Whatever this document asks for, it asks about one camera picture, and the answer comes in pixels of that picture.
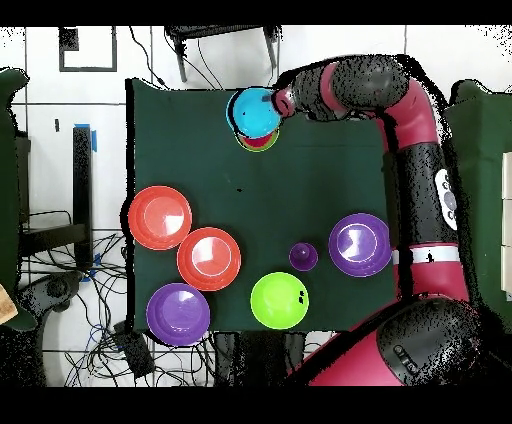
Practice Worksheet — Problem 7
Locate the large green plastic bowl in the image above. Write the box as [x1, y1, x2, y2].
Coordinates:
[250, 271, 310, 330]

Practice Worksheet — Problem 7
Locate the black metal frame stand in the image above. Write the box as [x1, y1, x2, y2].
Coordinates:
[164, 25, 282, 84]

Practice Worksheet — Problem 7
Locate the black metal beam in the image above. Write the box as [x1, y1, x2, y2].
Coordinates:
[72, 125, 94, 269]
[19, 222, 87, 257]

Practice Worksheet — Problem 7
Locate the dark grey machine base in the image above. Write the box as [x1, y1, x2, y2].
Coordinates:
[16, 271, 84, 319]

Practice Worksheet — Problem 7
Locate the black square floor frame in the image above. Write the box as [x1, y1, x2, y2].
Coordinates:
[58, 26, 118, 73]

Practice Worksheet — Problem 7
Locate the thin black floor cable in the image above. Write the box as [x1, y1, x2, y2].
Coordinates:
[128, 25, 170, 90]

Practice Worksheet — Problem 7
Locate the dark green side table cloth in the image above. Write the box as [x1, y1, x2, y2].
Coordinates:
[441, 78, 512, 335]
[0, 67, 38, 332]

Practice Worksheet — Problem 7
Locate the white box stack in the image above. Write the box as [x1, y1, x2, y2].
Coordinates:
[501, 151, 512, 301]

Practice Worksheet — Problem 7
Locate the large purple plastic bowl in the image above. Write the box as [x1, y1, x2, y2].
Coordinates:
[145, 282, 211, 347]
[328, 212, 393, 278]

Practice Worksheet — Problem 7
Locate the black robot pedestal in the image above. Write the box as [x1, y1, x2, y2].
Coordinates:
[213, 331, 307, 387]

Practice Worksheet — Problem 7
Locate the small green plastic bowl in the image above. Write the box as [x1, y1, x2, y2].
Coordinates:
[235, 128, 280, 153]

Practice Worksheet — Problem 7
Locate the red plastic cup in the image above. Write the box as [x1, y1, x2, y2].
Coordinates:
[241, 134, 276, 149]

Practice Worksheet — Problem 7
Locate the black power strip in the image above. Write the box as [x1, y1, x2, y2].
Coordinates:
[112, 320, 156, 379]

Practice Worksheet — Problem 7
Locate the large orange plastic bowl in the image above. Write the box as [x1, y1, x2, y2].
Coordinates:
[176, 226, 242, 292]
[127, 185, 193, 251]

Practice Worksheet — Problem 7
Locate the tangle of black cables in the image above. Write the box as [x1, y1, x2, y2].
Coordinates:
[19, 209, 217, 387]

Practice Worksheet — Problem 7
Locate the purple plastic cup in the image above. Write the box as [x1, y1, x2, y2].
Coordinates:
[288, 242, 320, 272]

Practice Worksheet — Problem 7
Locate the tan wooden board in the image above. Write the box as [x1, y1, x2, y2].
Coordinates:
[0, 284, 18, 325]

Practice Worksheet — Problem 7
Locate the small blue plastic bowl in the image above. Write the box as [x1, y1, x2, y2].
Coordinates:
[225, 87, 283, 140]

